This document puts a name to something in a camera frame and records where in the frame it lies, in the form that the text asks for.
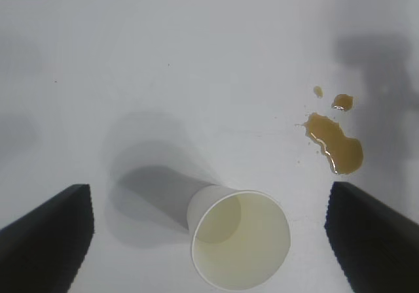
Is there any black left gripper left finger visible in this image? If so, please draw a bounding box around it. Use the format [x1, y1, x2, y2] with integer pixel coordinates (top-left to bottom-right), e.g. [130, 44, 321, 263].
[0, 184, 96, 293]

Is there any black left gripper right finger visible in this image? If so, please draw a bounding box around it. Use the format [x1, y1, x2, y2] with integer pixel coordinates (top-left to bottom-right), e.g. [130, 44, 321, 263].
[323, 181, 419, 293]

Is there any white paper cup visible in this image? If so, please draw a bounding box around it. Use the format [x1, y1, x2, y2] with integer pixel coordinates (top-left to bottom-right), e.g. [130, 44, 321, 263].
[187, 184, 291, 291]

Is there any large brown coffee puddle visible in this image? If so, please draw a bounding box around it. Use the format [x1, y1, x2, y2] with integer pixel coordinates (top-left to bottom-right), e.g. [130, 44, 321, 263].
[295, 112, 365, 176]

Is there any medium brown coffee puddle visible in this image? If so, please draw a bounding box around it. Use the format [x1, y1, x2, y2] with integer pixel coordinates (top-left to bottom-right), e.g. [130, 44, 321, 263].
[331, 94, 355, 112]

